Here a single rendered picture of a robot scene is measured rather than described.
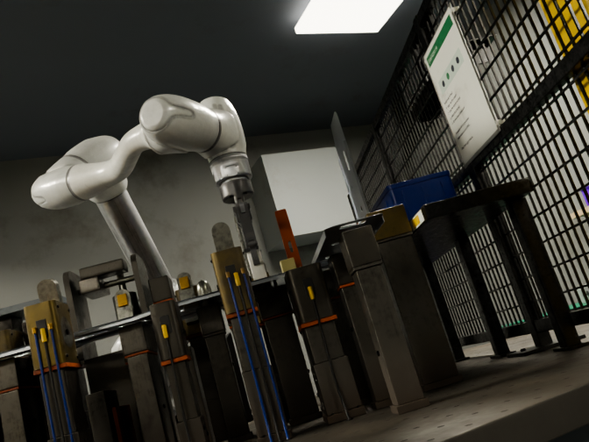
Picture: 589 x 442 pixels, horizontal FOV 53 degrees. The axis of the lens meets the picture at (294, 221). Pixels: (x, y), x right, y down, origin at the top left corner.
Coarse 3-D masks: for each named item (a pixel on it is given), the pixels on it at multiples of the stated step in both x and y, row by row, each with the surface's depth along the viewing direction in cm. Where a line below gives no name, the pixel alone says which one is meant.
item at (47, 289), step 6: (42, 282) 115; (48, 282) 115; (54, 282) 115; (42, 288) 115; (48, 288) 115; (54, 288) 115; (42, 294) 115; (48, 294) 115; (54, 294) 115; (60, 294) 117; (42, 300) 115; (48, 300) 115; (60, 300) 116
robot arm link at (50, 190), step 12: (72, 156) 169; (60, 168) 163; (36, 180) 167; (48, 180) 162; (60, 180) 160; (36, 192) 165; (48, 192) 162; (60, 192) 160; (48, 204) 165; (60, 204) 164; (72, 204) 164
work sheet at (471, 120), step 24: (456, 24) 129; (432, 48) 144; (456, 48) 132; (432, 72) 147; (456, 72) 135; (456, 96) 138; (480, 96) 126; (456, 120) 141; (480, 120) 129; (504, 120) 123; (456, 144) 145; (480, 144) 132
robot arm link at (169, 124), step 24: (168, 96) 122; (144, 120) 121; (168, 120) 120; (192, 120) 124; (216, 120) 132; (120, 144) 136; (144, 144) 131; (168, 144) 124; (192, 144) 127; (72, 168) 160; (96, 168) 156; (120, 168) 147; (72, 192) 159; (96, 192) 160
